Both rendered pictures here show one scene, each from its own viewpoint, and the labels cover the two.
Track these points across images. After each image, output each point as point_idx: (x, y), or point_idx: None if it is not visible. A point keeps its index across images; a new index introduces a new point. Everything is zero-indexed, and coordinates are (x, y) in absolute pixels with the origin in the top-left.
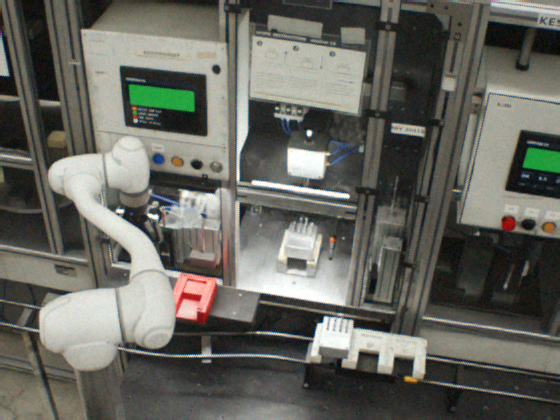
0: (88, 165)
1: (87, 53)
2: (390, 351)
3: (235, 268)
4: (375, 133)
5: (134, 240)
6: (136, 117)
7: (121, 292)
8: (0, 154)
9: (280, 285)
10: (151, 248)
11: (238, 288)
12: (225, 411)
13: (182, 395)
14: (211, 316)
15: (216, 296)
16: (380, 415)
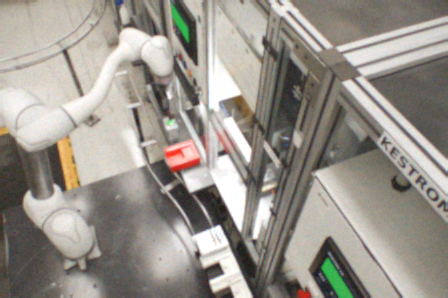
0: (134, 39)
1: None
2: (227, 281)
3: (209, 159)
4: (256, 138)
5: (91, 91)
6: (174, 28)
7: (32, 107)
8: (153, 14)
9: (228, 189)
10: (89, 101)
11: (210, 171)
12: (152, 222)
13: (149, 196)
14: (180, 172)
15: (195, 165)
16: None
